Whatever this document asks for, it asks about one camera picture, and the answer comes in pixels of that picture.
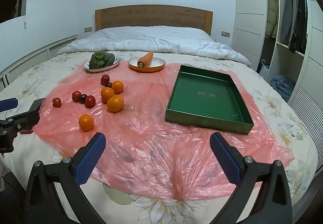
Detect green leafy vegetable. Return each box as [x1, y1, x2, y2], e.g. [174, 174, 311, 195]
[89, 50, 116, 69]

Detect floral bed sheet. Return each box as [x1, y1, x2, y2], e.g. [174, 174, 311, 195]
[0, 51, 318, 224]

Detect orange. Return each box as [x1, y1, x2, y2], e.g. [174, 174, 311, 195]
[107, 95, 125, 113]
[101, 87, 115, 104]
[78, 114, 94, 132]
[111, 81, 124, 94]

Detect wooden headboard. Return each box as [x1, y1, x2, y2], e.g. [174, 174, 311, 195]
[95, 4, 213, 36]

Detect white wardrobe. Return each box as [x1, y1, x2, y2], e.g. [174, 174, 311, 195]
[235, 0, 323, 106]

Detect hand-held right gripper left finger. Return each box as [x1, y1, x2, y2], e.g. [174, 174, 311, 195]
[24, 132, 106, 224]

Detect white slatted vent panel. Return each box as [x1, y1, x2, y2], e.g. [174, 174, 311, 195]
[290, 88, 323, 156]

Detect dark hanging garments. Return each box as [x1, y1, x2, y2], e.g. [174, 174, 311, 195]
[289, 0, 307, 53]

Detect carrot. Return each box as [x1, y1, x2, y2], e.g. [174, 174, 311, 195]
[137, 51, 154, 67]

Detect beige jacket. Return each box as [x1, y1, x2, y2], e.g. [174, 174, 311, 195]
[265, 0, 278, 38]

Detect green tray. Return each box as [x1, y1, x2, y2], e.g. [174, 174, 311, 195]
[165, 65, 254, 135]

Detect orange plate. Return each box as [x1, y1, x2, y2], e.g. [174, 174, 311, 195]
[128, 57, 166, 73]

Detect long white slatted cover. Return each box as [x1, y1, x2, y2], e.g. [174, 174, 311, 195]
[0, 35, 79, 88]

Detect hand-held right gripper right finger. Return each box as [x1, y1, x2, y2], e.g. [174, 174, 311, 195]
[210, 132, 293, 224]

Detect blue towel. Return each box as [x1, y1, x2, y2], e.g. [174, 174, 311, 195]
[270, 75, 296, 102]

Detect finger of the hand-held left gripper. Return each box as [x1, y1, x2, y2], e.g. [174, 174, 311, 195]
[0, 98, 46, 136]
[0, 98, 19, 111]

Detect white plate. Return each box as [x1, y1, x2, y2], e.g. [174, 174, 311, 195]
[84, 57, 121, 73]

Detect pink plastic sheet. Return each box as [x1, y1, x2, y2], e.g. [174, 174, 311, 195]
[33, 59, 296, 200]

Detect white duvet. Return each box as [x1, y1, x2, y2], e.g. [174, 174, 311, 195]
[57, 25, 252, 67]

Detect white bag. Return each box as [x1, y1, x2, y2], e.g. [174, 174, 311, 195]
[259, 60, 269, 76]

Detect grey hanging garment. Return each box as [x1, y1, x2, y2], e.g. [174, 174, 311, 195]
[280, 0, 294, 45]

